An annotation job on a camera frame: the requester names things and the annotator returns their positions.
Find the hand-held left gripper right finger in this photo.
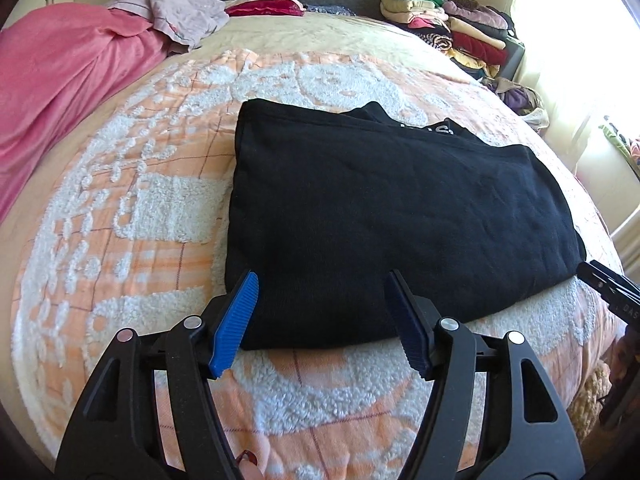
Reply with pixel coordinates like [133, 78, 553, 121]
[382, 269, 586, 480]

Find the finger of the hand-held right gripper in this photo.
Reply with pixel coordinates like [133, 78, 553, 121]
[576, 259, 640, 335]

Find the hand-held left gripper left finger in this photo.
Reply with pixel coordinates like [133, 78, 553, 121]
[54, 269, 261, 480]

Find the black sweatshirt with orange cuffs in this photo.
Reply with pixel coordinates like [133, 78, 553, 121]
[224, 97, 588, 352]

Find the stack of folded clothes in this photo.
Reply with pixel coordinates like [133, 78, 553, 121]
[380, 0, 516, 69]

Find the person's left hand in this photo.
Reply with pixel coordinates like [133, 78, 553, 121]
[234, 450, 267, 480]

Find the green patterned cloth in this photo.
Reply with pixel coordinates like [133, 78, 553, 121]
[599, 117, 640, 182]

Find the orange and white fuzzy blanket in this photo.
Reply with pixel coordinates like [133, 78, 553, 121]
[10, 49, 631, 480]

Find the purple crumpled cloth pile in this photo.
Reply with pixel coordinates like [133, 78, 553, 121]
[486, 77, 551, 132]

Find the black box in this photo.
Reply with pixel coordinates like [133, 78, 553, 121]
[497, 35, 527, 83]

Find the pink plush blanket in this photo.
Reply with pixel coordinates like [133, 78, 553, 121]
[0, 2, 172, 222]

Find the red folded cloth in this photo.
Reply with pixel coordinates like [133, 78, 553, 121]
[224, 0, 306, 19]

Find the lilac crumpled cloth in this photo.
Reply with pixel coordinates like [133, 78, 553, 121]
[107, 0, 231, 54]

